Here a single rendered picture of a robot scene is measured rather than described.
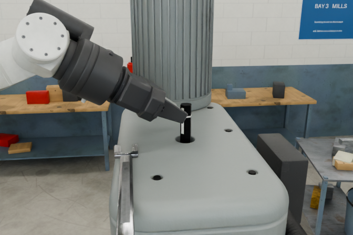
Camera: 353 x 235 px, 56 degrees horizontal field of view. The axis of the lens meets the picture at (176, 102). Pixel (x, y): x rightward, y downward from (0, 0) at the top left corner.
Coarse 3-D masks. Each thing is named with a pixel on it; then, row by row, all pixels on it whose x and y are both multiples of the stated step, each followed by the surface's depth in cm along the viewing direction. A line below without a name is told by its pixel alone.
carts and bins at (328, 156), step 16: (304, 144) 315; (320, 144) 315; (336, 144) 294; (352, 144) 293; (320, 160) 284; (336, 160) 272; (352, 160) 274; (320, 176) 261; (336, 176) 258; (352, 176) 258; (320, 192) 261; (336, 192) 331; (352, 192) 280; (304, 208) 305; (320, 208) 262; (336, 208) 305; (352, 208) 258; (320, 224) 267; (336, 224) 284; (352, 224) 261
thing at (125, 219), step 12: (132, 144) 58; (120, 156) 54; (132, 156) 55; (120, 168) 50; (132, 168) 50; (120, 180) 47; (132, 180) 47; (120, 192) 44; (132, 192) 44; (120, 204) 41; (132, 204) 41; (120, 216) 39; (132, 216) 39; (120, 228) 37; (132, 228) 37
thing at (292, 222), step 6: (288, 210) 56; (288, 216) 54; (288, 222) 52; (294, 222) 52; (288, 228) 51; (294, 228) 51; (300, 228) 51; (288, 234) 50; (294, 234) 50; (300, 234) 49; (306, 234) 50
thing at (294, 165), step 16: (272, 144) 100; (288, 144) 100; (272, 160) 96; (288, 160) 90; (304, 160) 90; (288, 176) 91; (304, 176) 92; (288, 192) 93; (304, 192) 93; (288, 208) 94
